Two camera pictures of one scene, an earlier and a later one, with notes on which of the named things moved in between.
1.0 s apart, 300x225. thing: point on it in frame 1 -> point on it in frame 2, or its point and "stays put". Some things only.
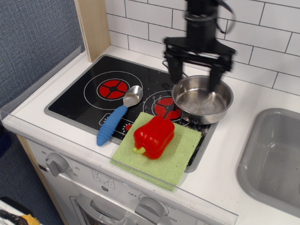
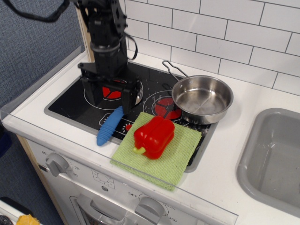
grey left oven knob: x=56 y=164 stays put
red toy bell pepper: x=153 y=137 stays put
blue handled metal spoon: x=132 y=96 stays put
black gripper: x=200 y=46 -> x=111 y=62
